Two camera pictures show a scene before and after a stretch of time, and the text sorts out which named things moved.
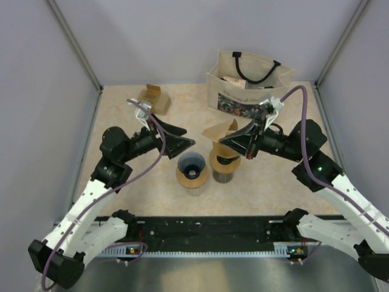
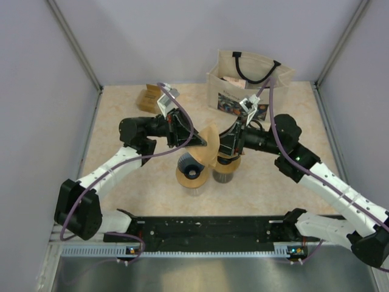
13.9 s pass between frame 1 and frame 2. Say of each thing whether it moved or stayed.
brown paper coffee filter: stayed
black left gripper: moved
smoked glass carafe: stayed
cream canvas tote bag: stayed
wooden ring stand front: stayed
